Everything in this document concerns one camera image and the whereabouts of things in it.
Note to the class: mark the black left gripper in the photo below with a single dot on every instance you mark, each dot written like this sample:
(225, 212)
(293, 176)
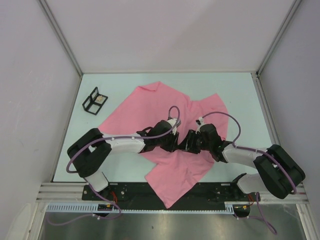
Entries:
(174, 139)

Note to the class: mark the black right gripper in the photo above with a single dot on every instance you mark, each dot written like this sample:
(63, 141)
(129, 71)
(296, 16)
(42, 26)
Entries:
(187, 145)

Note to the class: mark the gold leaf rhinestone brooch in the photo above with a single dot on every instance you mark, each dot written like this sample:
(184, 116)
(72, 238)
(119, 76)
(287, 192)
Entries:
(99, 98)

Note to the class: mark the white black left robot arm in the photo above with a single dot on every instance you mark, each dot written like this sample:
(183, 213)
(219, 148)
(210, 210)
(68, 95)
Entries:
(92, 149)

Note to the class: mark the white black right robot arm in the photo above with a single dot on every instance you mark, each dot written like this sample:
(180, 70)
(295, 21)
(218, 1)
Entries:
(277, 173)

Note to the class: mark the pink t-shirt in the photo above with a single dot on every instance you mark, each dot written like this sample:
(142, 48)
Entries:
(174, 173)

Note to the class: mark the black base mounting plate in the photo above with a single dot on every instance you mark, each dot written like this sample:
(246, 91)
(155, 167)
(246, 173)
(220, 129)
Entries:
(140, 194)

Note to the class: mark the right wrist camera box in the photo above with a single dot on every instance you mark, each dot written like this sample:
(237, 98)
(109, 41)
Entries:
(200, 122)

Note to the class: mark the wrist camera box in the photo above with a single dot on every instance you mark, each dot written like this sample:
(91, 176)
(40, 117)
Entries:
(175, 123)
(200, 122)

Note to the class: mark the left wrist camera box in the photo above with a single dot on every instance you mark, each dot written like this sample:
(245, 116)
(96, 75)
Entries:
(175, 123)

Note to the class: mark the black wire frame box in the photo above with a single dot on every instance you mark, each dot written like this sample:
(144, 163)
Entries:
(90, 105)

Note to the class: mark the white slotted cable duct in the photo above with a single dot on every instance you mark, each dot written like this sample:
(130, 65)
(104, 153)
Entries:
(105, 208)

